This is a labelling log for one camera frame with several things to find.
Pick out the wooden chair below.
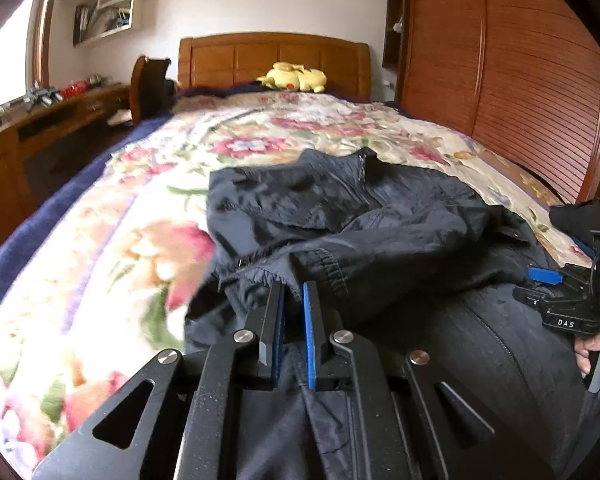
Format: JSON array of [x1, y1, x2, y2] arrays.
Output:
[[129, 55, 176, 127]]

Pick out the red basket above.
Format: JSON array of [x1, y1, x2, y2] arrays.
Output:
[[59, 79, 90, 100]]

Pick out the dark navy jacket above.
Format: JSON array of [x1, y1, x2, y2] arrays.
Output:
[[185, 148, 586, 479]]

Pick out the folded black garment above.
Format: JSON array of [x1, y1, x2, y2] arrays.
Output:
[[550, 200, 600, 257]]

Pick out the wooden headboard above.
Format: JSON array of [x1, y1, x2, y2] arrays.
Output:
[[178, 32, 372, 102]]

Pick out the wooden louvered wardrobe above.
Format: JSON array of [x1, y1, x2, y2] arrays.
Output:
[[396, 0, 600, 203]]

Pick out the floral bed blanket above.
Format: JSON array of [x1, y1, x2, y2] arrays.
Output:
[[0, 92, 588, 479]]

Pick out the person's right hand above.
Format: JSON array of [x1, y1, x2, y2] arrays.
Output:
[[573, 331, 600, 380]]

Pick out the navy bed sheet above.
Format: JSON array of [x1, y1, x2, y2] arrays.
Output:
[[0, 115, 170, 303]]

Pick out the yellow plush toy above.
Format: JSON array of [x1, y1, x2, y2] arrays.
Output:
[[258, 62, 327, 93]]

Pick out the wooden desk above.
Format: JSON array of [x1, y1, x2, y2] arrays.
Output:
[[0, 84, 129, 247]]

